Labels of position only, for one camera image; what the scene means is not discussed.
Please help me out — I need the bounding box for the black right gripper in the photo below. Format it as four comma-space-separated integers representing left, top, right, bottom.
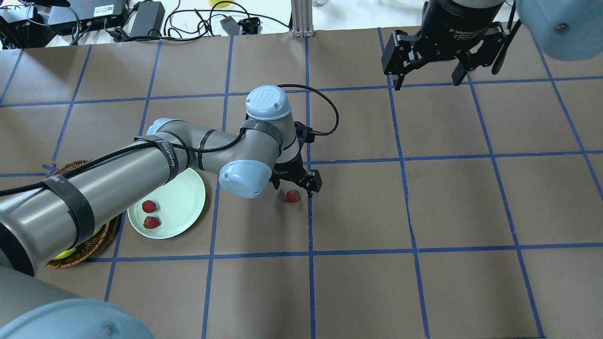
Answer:
382, 0, 508, 91

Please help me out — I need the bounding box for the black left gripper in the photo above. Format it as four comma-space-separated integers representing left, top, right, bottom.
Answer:
269, 121, 323, 197

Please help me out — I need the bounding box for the red strawberry of pair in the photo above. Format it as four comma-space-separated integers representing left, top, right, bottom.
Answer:
284, 190, 301, 203
141, 200, 158, 214

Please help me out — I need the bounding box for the red strawberry with green top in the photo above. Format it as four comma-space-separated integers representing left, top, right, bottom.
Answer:
143, 216, 161, 229

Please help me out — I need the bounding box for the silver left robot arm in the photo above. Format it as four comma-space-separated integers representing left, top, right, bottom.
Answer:
0, 84, 326, 275

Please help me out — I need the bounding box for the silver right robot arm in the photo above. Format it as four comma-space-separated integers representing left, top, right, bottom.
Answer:
381, 0, 603, 90

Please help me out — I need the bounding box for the pale green plate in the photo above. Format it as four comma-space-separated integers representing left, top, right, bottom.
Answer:
127, 168, 206, 240

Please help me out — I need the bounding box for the black power adapter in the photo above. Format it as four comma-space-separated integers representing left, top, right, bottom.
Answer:
129, 0, 164, 37

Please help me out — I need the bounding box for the woven wicker basket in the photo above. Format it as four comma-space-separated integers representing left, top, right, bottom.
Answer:
45, 159, 118, 269

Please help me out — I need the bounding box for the yellow banana bunch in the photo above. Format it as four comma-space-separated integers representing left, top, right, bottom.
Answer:
54, 227, 104, 260

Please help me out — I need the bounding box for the black electronics box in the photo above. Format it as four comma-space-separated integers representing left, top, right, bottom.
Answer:
47, 0, 130, 36

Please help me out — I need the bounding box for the aluminium frame post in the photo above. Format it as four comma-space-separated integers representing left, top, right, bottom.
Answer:
291, 0, 315, 37

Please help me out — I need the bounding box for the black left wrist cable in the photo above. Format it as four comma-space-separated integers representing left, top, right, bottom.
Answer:
0, 84, 340, 197

